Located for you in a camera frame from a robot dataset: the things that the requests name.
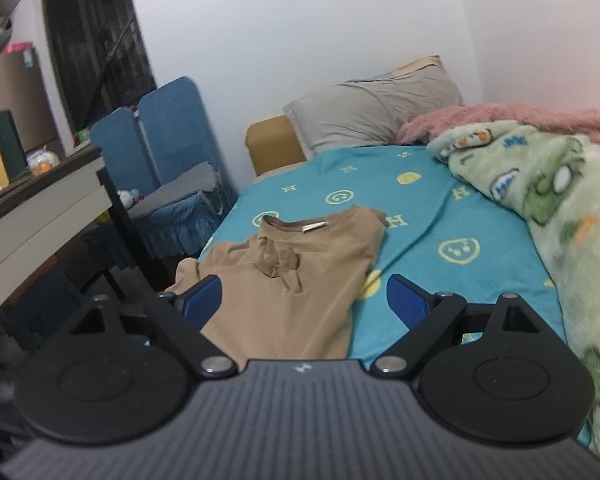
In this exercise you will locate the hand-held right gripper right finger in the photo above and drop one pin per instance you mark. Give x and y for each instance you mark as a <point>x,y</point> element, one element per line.
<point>405,302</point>

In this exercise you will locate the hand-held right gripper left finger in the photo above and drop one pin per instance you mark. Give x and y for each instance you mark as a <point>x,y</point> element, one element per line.
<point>205,301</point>

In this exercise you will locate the tan printed shirt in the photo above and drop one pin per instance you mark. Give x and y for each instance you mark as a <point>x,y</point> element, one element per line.
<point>310,280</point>

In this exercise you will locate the bed with teal patterned sheet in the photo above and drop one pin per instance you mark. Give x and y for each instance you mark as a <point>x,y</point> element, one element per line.
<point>430,230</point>

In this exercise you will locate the grey seat cushion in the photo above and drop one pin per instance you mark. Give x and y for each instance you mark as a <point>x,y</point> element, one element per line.
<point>185,185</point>

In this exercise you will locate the blue covered stool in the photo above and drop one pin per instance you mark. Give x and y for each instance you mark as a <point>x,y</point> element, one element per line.
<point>50,305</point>

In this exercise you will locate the tan padded headboard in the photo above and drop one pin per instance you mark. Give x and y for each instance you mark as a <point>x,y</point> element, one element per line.
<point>272,145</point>

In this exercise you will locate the blue covered chair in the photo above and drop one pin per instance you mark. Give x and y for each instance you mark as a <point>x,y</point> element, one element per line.
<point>177,125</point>
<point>117,145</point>

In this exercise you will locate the green cartoon printed blanket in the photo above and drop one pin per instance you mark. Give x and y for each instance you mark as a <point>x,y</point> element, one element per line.
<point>575,230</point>

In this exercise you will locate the white and dark table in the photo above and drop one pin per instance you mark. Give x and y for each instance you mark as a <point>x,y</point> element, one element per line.
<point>40,210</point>

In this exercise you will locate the grey pillow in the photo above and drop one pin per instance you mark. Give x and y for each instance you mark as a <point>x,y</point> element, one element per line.
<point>375,110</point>

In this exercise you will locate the green can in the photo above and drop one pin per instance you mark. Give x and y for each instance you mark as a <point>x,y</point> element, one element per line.
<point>83,135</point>

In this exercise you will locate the pink fluffy blanket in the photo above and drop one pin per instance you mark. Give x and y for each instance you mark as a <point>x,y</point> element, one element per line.
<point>505,117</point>

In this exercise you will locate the white plastic bag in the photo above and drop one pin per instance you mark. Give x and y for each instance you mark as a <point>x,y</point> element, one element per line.
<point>44,161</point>

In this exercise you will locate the yellow pillow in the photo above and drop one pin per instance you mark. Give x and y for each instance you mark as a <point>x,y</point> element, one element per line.
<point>417,65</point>

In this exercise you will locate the dark green bag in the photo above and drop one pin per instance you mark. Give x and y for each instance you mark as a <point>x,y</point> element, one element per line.
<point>0,135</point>

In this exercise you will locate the brown cardboard box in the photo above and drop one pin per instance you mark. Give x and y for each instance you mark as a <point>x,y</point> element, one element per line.
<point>15,100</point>

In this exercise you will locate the dark window with grille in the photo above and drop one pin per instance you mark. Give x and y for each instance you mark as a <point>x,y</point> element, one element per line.
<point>95,35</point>

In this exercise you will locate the pink container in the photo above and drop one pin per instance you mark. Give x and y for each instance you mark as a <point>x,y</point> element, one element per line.
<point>17,48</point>

